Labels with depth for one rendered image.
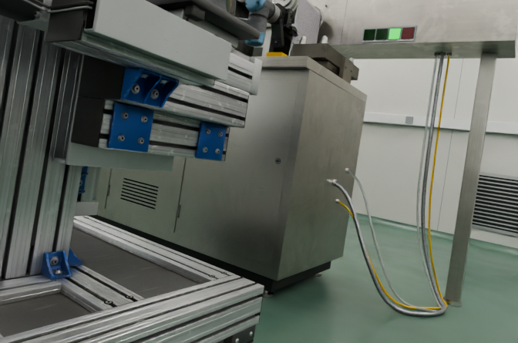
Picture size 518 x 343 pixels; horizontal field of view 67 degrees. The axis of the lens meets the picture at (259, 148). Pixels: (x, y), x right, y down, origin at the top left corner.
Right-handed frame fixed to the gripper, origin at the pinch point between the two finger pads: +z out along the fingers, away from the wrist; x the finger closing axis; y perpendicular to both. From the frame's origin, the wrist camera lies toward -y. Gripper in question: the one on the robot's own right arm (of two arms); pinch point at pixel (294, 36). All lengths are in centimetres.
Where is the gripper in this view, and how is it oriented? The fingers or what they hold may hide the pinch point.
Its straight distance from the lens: 185.4
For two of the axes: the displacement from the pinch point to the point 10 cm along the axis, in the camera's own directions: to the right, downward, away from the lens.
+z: 5.5, 0.9, 8.3
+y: 1.5, -9.9, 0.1
